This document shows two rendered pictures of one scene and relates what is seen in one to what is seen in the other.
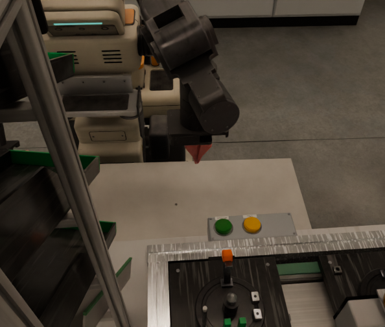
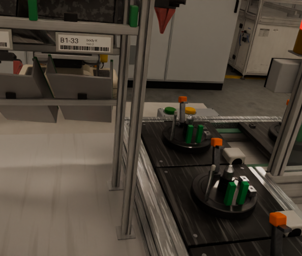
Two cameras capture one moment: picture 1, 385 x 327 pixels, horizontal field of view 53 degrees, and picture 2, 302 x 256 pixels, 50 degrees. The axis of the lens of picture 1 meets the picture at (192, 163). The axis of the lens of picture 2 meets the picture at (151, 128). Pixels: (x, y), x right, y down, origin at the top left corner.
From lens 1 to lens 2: 60 cm
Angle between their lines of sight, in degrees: 22
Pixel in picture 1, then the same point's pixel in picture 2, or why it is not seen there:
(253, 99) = not seen: hidden behind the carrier
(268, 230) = (201, 114)
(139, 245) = (104, 135)
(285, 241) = (214, 118)
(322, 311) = (246, 152)
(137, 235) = (101, 131)
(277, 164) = (194, 105)
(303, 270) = (229, 131)
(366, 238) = (265, 119)
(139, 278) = (108, 149)
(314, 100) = not seen: hidden behind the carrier
